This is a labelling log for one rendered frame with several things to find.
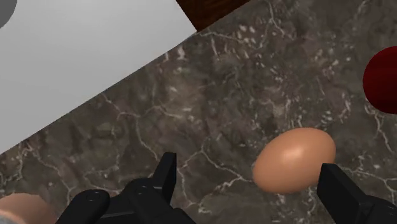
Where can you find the brown egg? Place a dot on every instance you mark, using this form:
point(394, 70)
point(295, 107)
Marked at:
point(293, 160)
point(24, 209)

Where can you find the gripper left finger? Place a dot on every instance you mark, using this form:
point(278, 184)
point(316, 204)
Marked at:
point(145, 195)

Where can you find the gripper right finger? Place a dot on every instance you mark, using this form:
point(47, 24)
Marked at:
point(344, 195)

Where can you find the dark red round fruit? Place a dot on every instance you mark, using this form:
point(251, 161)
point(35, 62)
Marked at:
point(383, 80)

